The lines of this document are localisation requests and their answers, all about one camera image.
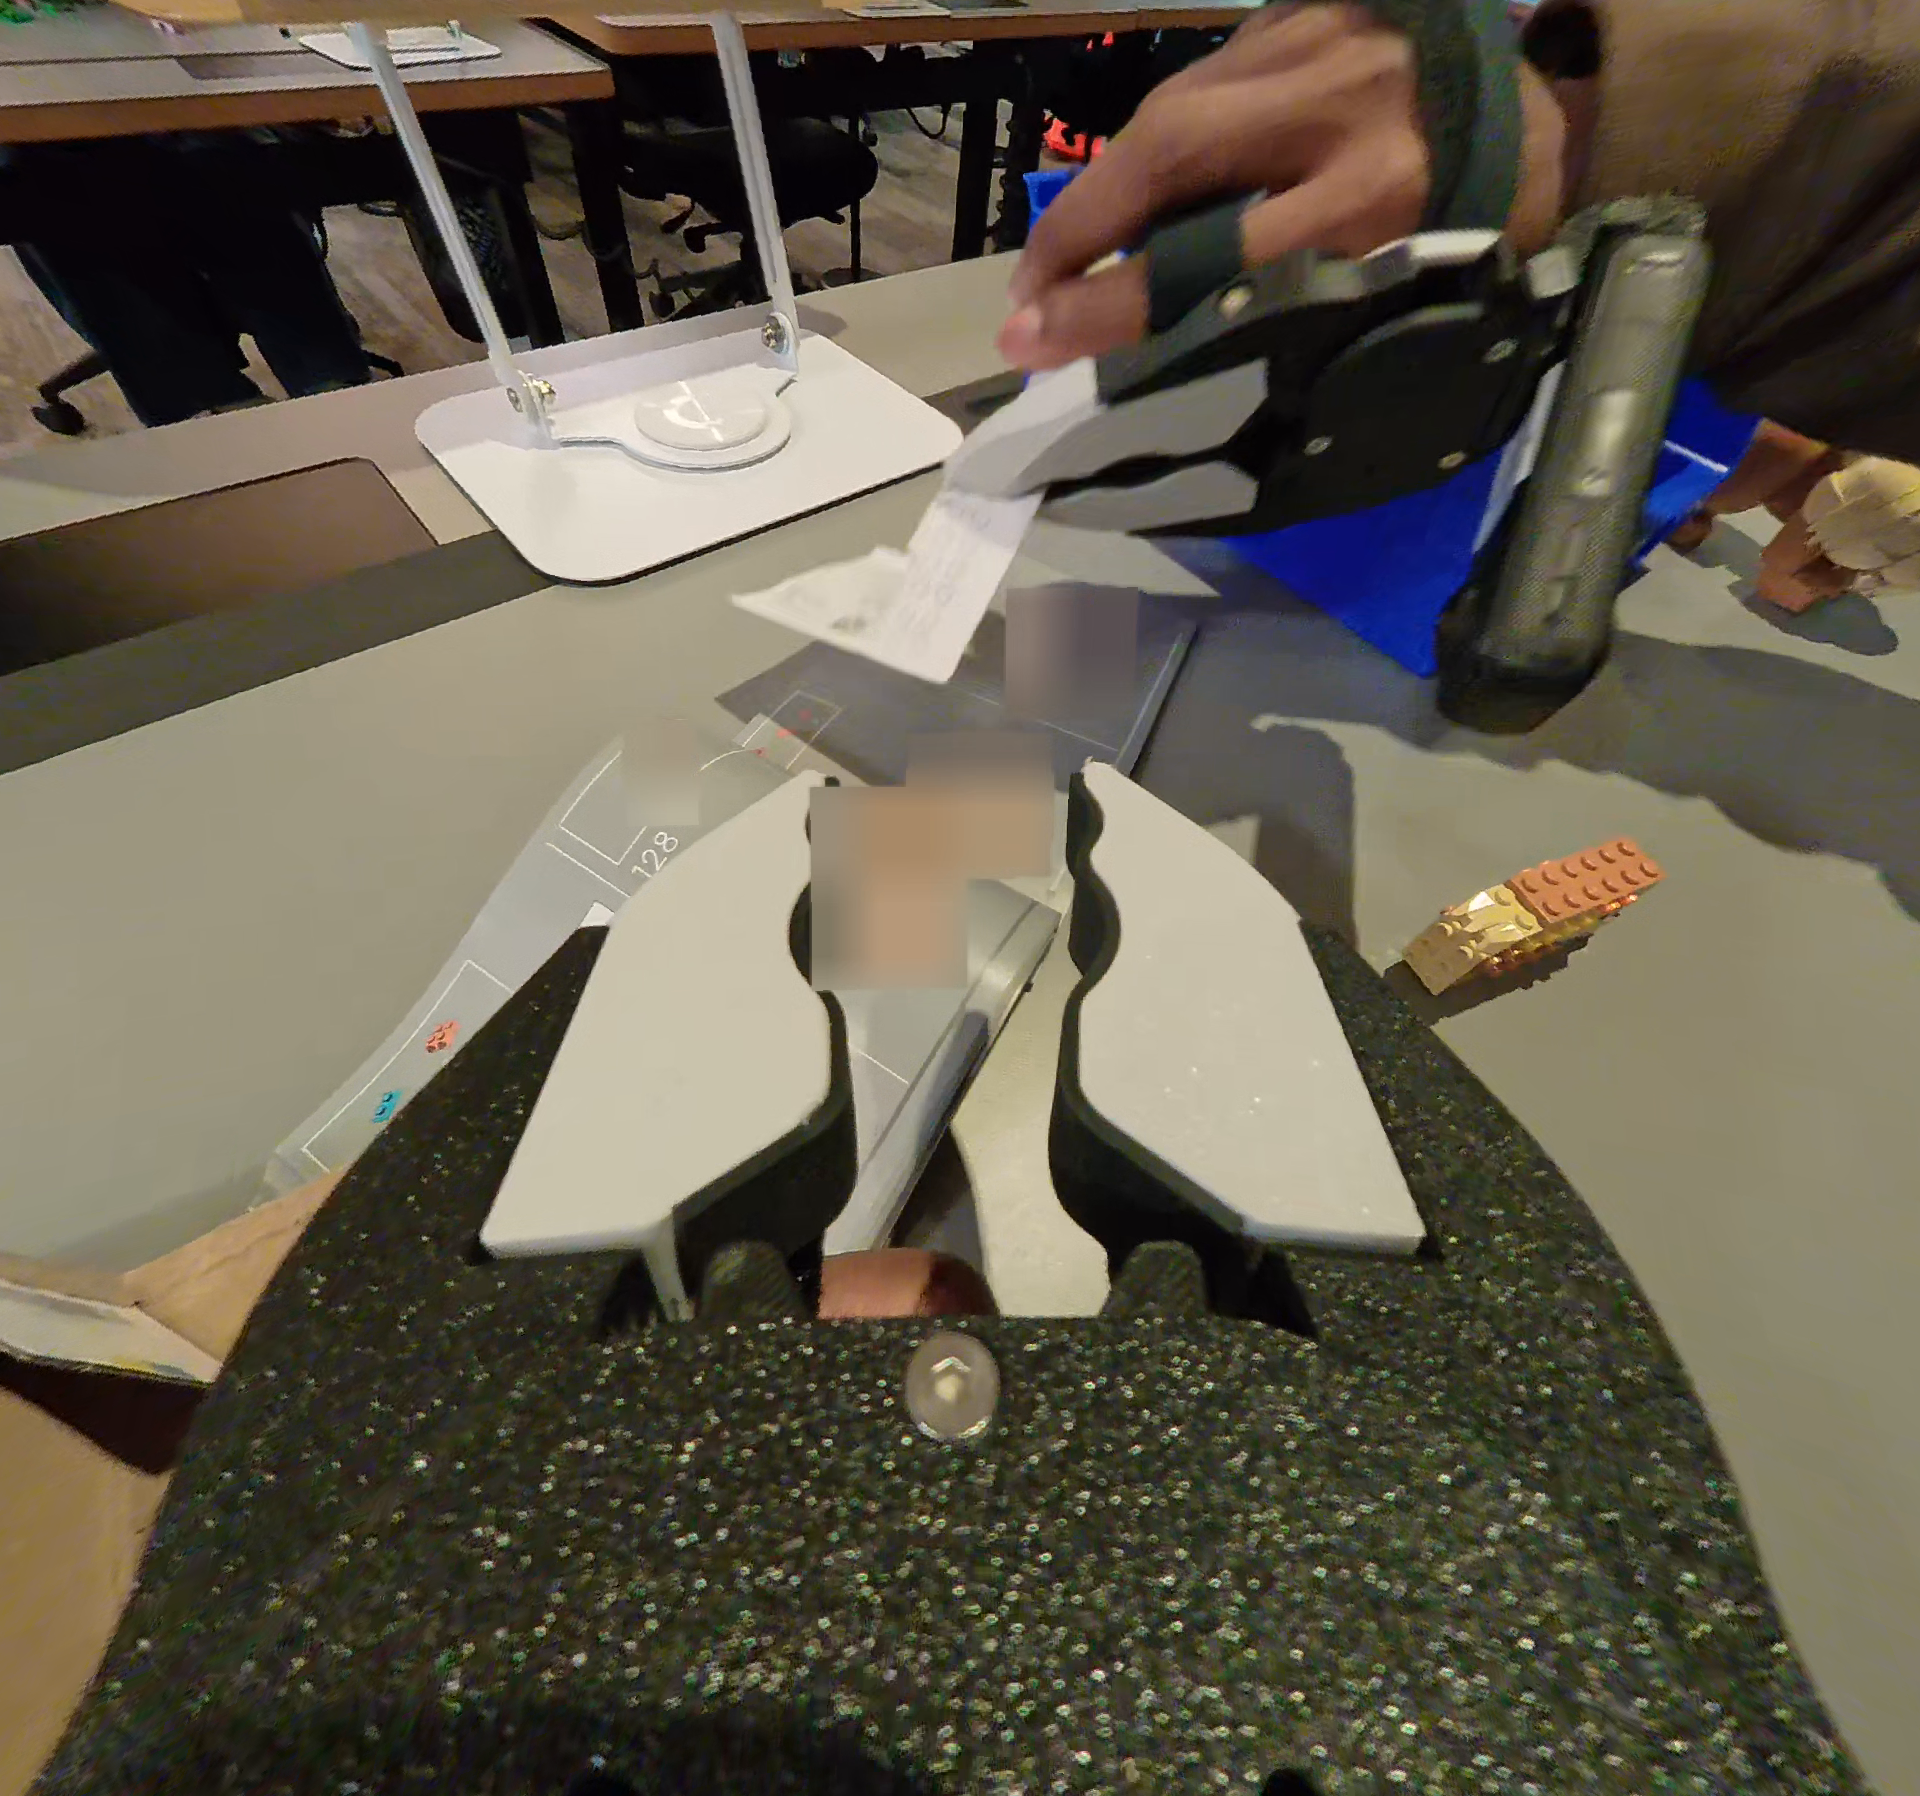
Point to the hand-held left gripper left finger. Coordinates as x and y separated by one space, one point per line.
662 1060

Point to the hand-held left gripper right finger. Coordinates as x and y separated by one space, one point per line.
1230 1076

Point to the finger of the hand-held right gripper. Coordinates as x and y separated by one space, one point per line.
1142 422
1184 498

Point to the blue plastic bin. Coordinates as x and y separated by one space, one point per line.
1349 581

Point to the white paper slip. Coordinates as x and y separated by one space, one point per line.
915 596

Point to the toy brick model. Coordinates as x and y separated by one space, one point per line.
1575 890

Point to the grey desk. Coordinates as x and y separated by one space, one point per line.
1575 1152

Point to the person's left hand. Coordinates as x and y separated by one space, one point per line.
901 1287

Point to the instruction booklet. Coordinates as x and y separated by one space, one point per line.
494 1015

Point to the black office chair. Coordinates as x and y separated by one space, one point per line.
750 176

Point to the white panel stand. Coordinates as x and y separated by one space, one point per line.
674 492

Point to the brown toy animal figure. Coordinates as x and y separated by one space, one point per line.
1861 521

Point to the brown cardboard box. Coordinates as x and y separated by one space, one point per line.
61 1599

